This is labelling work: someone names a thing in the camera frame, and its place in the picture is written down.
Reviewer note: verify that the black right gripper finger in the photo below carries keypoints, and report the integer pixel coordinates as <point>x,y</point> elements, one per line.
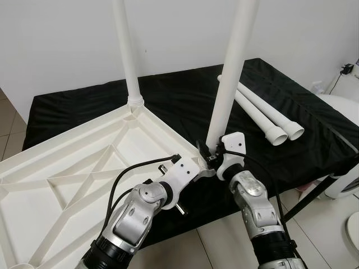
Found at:
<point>202,149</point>

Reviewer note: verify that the white plastic table leg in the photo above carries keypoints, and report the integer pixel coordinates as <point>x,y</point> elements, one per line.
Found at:
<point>129,50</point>
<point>233,61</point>
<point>263,120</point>
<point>277,115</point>

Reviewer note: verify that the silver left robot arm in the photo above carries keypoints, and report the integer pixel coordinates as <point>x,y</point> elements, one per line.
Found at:
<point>134,213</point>

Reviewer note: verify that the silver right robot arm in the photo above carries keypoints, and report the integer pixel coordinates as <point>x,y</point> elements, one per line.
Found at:
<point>258,207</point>

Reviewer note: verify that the pink plastic stool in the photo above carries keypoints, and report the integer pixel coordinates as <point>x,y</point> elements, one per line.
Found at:
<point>305,186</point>

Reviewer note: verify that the white dome appliance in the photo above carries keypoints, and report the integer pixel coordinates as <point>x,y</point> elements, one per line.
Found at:
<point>343,123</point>

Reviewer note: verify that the black power adapter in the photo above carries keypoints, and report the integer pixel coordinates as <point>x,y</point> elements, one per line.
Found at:
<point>347,68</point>

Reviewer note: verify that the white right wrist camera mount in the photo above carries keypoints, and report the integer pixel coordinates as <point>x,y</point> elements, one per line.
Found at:
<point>233,147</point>

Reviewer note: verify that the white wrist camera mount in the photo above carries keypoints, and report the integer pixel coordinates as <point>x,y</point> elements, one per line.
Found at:
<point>182,176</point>
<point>233,147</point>

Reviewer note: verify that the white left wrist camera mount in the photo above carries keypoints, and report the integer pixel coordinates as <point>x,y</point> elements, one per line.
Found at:
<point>182,176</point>

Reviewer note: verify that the white wall socket plug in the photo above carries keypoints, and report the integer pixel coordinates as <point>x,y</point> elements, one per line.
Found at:
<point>317,87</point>

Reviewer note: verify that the white pedestal fan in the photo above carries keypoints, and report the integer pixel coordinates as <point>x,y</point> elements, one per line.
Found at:
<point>354,232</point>

